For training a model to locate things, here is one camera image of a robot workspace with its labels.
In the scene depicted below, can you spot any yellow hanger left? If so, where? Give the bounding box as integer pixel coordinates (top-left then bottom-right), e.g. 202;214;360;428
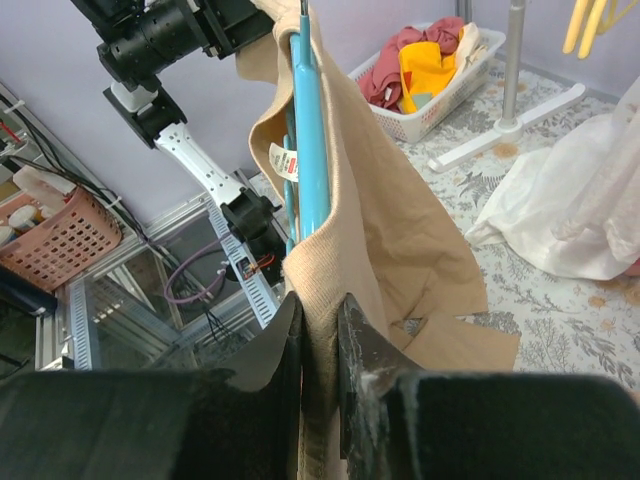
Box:
563;0;593;54

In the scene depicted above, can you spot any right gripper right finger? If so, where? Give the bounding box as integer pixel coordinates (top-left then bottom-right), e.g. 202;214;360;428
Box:
338;295;639;479

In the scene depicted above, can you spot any yellow garment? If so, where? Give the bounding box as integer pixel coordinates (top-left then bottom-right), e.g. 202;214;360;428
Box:
398;41;456;114

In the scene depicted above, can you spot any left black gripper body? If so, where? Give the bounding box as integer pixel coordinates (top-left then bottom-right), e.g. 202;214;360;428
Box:
187;0;274;58

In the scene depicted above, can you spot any white printed t shirt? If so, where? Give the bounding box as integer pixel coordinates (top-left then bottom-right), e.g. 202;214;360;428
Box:
465;83;639;280

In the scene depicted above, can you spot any beige t shirt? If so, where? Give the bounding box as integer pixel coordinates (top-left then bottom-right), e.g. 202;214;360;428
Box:
234;0;521;480

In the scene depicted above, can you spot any yellow hanger right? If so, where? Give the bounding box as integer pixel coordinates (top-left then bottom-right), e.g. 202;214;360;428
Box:
577;0;639;60

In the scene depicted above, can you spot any metal rail base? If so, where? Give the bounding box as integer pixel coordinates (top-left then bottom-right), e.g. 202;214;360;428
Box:
35;195;283;370

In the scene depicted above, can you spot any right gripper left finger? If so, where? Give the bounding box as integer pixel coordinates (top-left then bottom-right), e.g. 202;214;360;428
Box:
1;293;303;479

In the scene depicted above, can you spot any left white basket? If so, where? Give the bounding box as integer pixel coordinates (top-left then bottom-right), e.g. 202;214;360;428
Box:
349;22;506;143

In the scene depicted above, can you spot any yellow hanger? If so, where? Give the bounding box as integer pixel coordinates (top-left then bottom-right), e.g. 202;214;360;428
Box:
577;0;639;60
563;0;593;54

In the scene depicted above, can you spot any cream garment in basket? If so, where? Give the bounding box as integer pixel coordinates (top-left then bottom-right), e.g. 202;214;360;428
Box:
452;22;488;80

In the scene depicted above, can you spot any pink lattice storage basket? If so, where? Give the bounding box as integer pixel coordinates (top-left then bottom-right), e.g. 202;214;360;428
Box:
1;189;122;292

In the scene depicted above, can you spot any dusty pink garment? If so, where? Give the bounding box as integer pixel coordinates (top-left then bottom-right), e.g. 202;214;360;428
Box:
358;17;464;114

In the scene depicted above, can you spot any blue hanger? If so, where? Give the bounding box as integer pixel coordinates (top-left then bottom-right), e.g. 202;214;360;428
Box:
284;1;330;252

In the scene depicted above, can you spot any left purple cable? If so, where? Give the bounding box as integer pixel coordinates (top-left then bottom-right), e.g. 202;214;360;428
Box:
163;242;234;305

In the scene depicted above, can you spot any white clothes rack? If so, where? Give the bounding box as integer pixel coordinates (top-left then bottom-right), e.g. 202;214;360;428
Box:
428;0;587;173

